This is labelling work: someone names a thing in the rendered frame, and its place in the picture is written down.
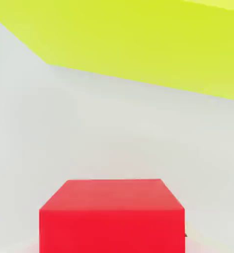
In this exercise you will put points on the small red cube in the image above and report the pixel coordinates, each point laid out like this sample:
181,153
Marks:
111,223

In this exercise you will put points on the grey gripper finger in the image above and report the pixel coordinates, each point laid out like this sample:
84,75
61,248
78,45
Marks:
186,235

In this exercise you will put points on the large yellow box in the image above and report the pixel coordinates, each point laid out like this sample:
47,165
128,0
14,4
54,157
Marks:
140,39

